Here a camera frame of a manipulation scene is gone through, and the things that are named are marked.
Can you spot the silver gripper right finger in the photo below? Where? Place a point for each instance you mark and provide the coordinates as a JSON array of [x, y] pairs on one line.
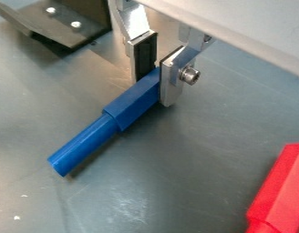
[[177, 65]]

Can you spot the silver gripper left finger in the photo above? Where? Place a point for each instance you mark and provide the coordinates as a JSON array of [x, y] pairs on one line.
[[139, 36]]

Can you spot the blue peg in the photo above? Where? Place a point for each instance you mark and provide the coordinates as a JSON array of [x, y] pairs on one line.
[[117, 115]]

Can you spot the black angle fixture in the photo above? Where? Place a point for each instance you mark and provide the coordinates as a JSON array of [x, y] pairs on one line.
[[66, 22]]

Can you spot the red peg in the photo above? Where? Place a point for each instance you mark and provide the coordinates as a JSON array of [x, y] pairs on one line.
[[274, 210]]

